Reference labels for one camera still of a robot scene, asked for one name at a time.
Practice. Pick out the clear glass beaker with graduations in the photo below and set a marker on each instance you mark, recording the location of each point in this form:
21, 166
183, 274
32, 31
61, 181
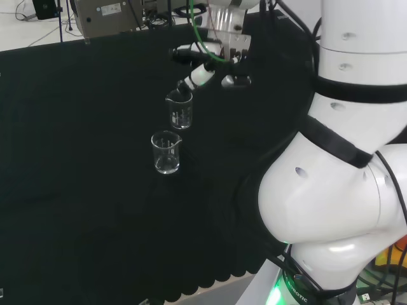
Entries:
180, 111

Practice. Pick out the blue tripod leg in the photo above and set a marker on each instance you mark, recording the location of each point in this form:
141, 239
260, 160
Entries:
60, 22

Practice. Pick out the black table cloth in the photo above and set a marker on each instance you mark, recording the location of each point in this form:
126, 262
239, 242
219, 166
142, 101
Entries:
79, 127

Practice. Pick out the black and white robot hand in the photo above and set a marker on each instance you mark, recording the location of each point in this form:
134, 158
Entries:
232, 47

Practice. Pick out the black device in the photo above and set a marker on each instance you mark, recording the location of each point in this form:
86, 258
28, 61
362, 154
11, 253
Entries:
44, 9

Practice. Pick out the yellow stop button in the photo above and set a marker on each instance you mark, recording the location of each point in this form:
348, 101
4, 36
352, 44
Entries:
394, 251

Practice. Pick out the grey metal box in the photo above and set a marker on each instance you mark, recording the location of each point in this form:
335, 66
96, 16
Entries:
105, 16

